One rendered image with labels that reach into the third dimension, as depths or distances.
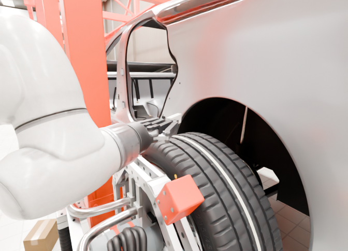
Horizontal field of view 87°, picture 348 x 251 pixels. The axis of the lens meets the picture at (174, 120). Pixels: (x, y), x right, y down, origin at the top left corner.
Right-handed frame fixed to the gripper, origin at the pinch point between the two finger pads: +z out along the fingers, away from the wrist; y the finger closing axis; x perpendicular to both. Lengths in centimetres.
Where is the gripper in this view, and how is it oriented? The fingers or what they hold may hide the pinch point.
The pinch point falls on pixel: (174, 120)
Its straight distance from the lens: 56.6
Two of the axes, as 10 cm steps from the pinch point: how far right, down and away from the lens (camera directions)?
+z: 5.1, -2.3, 8.3
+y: 8.6, 1.9, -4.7
